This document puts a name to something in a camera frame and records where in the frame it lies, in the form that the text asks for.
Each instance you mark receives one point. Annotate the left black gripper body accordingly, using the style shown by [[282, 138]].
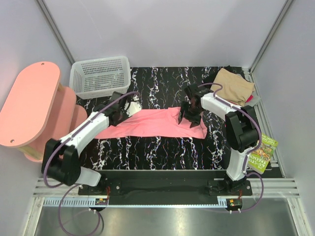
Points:
[[123, 116]]

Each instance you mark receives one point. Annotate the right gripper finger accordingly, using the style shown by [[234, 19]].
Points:
[[183, 108], [195, 123]]

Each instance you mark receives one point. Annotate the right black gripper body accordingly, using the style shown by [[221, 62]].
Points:
[[191, 113]]

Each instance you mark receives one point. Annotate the pink t-shirt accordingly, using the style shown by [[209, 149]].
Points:
[[155, 122]]

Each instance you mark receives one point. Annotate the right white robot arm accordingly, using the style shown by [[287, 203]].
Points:
[[243, 133]]

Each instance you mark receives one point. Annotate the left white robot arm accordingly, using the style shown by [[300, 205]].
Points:
[[61, 165]]

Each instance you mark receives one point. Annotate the white plastic mesh basket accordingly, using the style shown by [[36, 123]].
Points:
[[102, 77]]

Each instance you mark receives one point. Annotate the tan folded t-shirt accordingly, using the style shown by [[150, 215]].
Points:
[[235, 88]]

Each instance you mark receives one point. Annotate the magenta folded t-shirt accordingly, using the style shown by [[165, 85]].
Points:
[[249, 99]]

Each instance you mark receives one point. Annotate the black folded t-shirt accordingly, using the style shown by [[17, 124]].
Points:
[[210, 73]]

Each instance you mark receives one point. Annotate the grey folded t-shirt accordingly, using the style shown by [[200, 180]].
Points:
[[255, 101]]

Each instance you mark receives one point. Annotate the green treehouse book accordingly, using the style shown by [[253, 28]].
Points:
[[260, 158]]

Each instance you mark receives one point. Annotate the pink three-tier shelf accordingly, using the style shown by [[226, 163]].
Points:
[[37, 109]]

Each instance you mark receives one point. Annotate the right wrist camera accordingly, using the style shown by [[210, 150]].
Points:
[[196, 91]]

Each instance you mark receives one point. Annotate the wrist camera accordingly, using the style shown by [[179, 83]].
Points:
[[127, 104], [196, 91]]

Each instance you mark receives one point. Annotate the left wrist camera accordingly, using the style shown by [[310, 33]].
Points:
[[127, 104]]

